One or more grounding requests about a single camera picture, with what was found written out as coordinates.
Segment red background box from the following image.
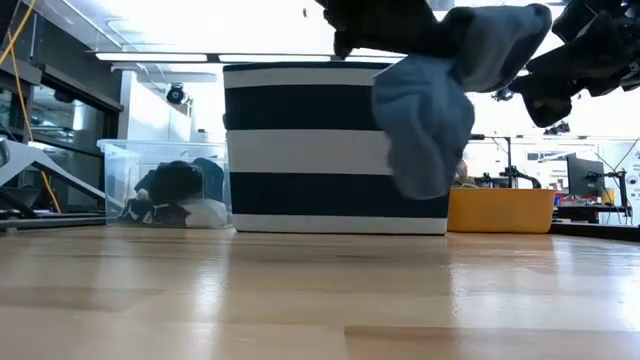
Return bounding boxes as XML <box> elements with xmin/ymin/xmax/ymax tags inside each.
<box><xmin>557</xmin><ymin>194</ymin><xmax>601</xmax><ymax>207</ymax></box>

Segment navy white striped fabric basket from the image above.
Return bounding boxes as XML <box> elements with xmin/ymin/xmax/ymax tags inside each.
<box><xmin>222</xmin><ymin>61</ymin><xmax>450</xmax><ymax>236</ymax></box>

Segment black background monitor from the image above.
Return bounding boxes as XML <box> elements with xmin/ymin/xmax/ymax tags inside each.
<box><xmin>566</xmin><ymin>153</ymin><xmax>606</xmax><ymax>199</ymax></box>

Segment black briefs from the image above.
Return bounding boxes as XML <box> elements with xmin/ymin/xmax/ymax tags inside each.
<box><xmin>134</xmin><ymin>157</ymin><xmax>226</xmax><ymax>207</ymax></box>

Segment dark grey Puma boxers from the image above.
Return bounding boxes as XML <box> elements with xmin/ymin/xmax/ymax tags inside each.
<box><xmin>118</xmin><ymin>197</ymin><xmax>191</xmax><ymax>227</ymax></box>

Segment white cloth garment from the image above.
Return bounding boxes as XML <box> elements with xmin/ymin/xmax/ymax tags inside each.
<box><xmin>180</xmin><ymin>198</ymin><xmax>230</xmax><ymax>229</ymax></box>

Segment round black ceiling camera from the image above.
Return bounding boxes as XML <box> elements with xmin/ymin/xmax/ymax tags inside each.
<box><xmin>164</xmin><ymin>83</ymin><xmax>188</xmax><ymax>106</ymax></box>

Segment orange plastic bin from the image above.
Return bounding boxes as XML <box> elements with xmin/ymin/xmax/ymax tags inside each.
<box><xmin>447</xmin><ymin>187</ymin><xmax>557</xmax><ymax>235</ymax></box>

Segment clear plastic bin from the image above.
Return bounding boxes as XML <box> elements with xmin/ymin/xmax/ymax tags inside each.
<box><xmin>96</xmin><ymin>138</ymin><xmax>234</xmax><ymax>230</ymax></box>

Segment person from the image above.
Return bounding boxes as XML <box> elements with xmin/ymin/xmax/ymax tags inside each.
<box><xmin>452</xmin><ymin>159</ymin><xmax>472</xmax><ymax>189</ymax></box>

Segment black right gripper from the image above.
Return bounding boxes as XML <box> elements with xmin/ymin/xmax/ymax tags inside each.
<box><xmin>507</xmin><ymin>0</ymin><xmax>626</xmax><ymax>129</ymax></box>

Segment blue sock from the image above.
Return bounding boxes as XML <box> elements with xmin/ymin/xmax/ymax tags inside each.
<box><xmin>371</xmin><ymin>3</ymin><xmax>554</xmax><ymax>201</ymax></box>

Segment yellow extension cord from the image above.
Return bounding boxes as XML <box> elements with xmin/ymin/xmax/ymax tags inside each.
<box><xmin>0</xmin><ymin>0</ymin><xmax>62</xmax><ymax>215</ymax></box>

